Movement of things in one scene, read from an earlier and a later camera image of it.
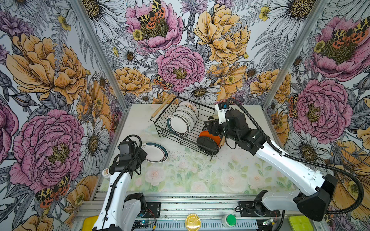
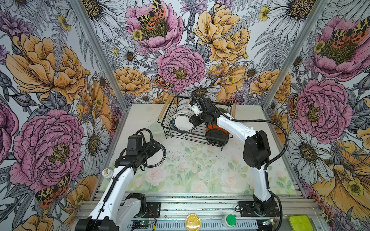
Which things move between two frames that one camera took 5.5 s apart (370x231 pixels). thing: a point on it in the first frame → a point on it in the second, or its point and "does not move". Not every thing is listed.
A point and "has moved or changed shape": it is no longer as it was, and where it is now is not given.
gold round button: x=192 y=223 does not move
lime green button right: x=300 y=223 does not move
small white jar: x=106 y=173 does not move
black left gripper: x=143 y=155 → x=155 y=145
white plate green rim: x=178 y=125 has moved or changed shape
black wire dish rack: x=183 y=120 has moved or changed shape
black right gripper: x=214 y=126 → x=195 y=121
